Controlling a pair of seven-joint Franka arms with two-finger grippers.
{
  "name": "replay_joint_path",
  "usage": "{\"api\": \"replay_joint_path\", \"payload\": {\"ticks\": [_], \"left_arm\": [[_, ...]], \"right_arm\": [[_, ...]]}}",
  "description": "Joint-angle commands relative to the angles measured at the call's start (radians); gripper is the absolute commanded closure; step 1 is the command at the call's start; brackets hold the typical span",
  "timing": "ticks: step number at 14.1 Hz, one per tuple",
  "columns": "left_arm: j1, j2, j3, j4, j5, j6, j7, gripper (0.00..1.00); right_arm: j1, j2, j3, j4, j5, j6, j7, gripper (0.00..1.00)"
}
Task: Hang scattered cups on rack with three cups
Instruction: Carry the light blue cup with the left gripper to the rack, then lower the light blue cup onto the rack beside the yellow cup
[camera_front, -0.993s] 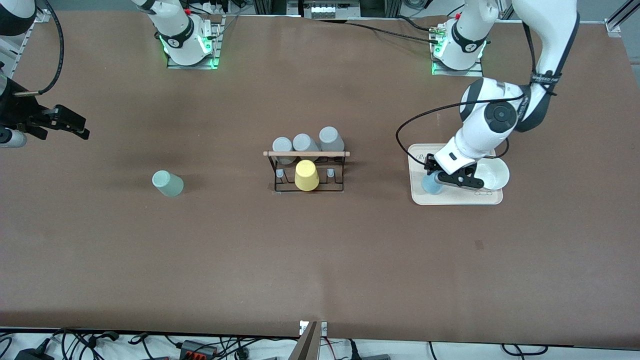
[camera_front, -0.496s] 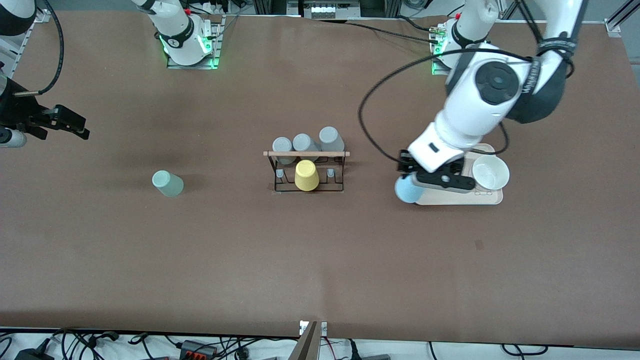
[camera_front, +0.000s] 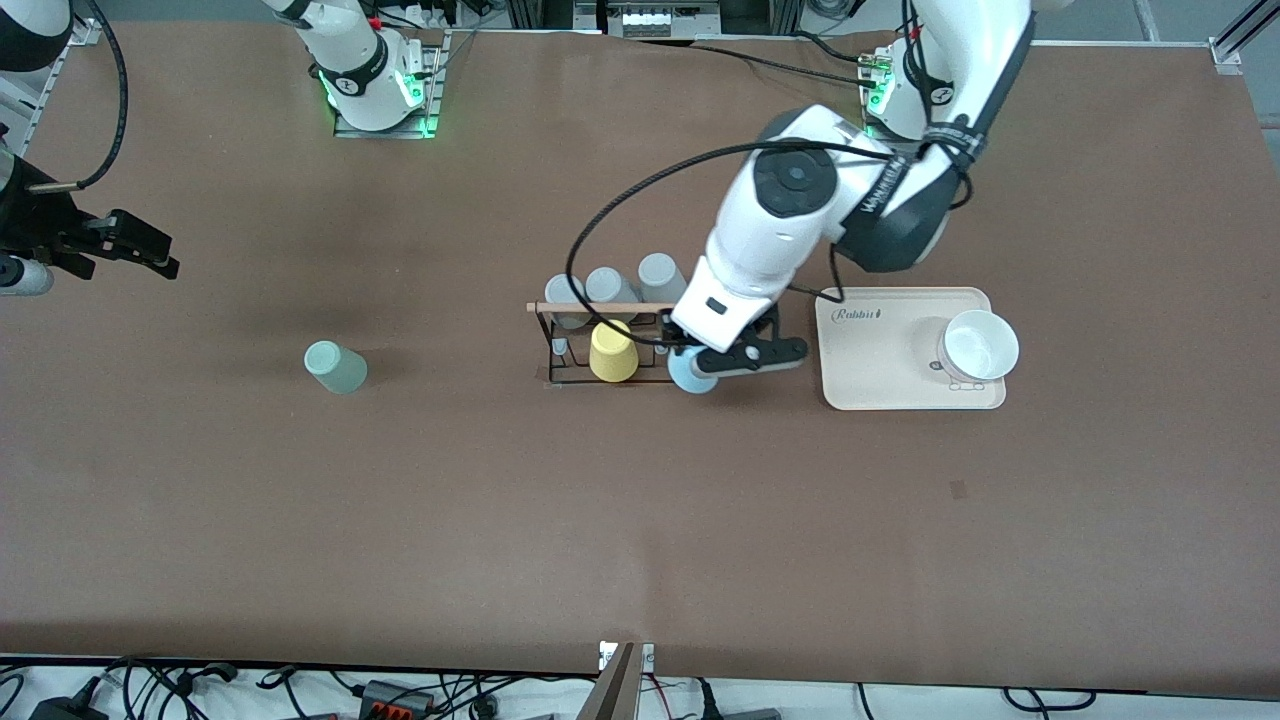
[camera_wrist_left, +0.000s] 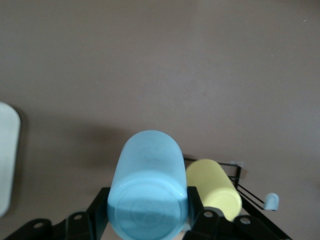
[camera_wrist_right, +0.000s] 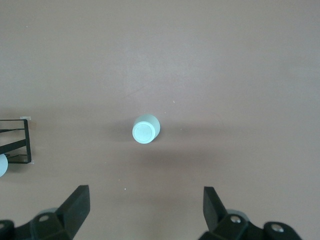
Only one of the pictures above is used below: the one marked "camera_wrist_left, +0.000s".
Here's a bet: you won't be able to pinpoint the yellow cup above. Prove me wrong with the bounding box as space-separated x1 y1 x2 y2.
185 158 243 223

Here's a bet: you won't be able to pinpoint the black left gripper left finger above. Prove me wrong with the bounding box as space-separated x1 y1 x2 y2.
0 186 111 240

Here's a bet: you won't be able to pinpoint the beige tray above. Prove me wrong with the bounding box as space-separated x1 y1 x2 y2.
0 101 22 219

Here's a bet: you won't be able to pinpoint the black wire cup rack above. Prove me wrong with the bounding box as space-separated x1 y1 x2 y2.
183 156 294 240

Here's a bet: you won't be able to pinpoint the light blue cup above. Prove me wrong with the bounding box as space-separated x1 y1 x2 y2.
106 129 190 240

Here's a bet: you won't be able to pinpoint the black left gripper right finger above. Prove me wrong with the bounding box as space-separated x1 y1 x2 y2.
183 185 277 240

